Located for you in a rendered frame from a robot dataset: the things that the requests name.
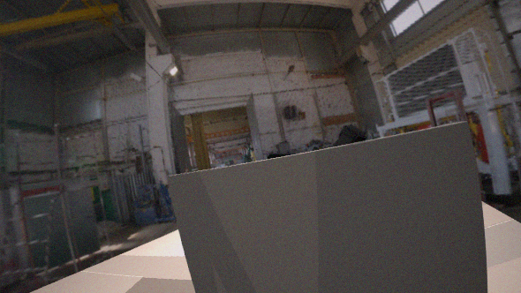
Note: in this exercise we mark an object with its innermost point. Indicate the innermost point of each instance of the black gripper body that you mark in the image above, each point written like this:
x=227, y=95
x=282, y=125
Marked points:
x=277, y=155

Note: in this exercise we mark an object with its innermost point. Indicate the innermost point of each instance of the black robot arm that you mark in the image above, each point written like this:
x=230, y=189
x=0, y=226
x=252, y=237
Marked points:
x=349, y=134

